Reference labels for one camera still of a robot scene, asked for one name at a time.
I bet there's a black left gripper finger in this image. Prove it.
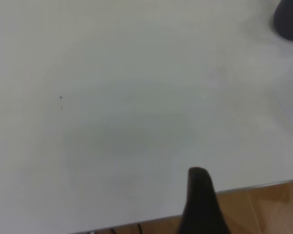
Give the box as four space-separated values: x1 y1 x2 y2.
177 167 233 234

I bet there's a dark grey ceramic mug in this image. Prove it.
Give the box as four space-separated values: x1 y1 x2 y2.
272 0 293 42

